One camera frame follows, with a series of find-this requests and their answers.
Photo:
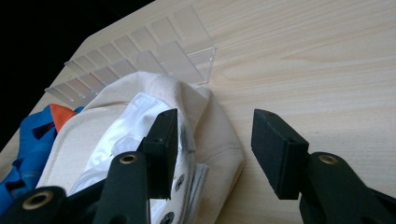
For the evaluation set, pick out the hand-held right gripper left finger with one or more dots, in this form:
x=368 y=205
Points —
x=162 y=149

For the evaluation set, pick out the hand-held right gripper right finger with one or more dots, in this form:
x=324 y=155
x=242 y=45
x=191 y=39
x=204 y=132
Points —
x=277 y=152

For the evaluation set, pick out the beige baseball cap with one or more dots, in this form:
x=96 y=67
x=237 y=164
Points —
x=214 y=146

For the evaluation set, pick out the clear acrylic cap rack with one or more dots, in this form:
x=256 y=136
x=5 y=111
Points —
x=186 y=28

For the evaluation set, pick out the blue cap with orange trim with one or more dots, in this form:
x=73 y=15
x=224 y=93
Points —
x=31 y=149

